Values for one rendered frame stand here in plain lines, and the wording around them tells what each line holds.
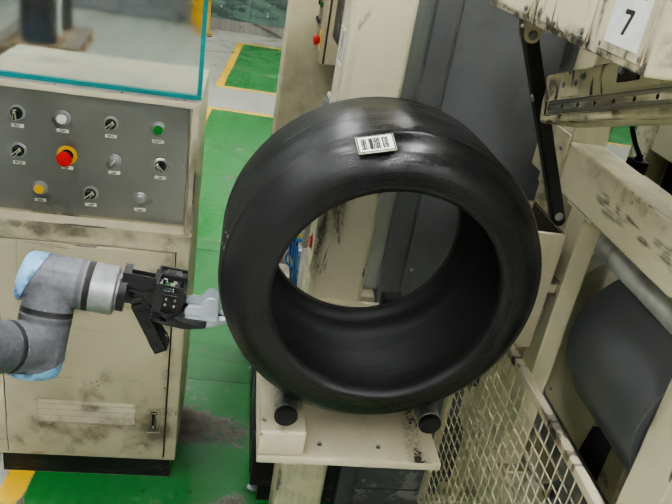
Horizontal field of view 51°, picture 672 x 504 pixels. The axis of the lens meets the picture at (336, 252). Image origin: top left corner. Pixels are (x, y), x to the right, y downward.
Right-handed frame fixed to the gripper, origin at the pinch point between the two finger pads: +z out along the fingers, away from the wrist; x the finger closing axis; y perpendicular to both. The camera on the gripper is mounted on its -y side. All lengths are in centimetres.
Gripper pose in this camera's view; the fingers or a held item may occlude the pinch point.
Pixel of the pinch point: (225, 320)
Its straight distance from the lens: 134.7
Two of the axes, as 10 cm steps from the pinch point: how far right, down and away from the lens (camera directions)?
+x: -1.0, -4.5, 8.9
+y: 2.8, -8.7, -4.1
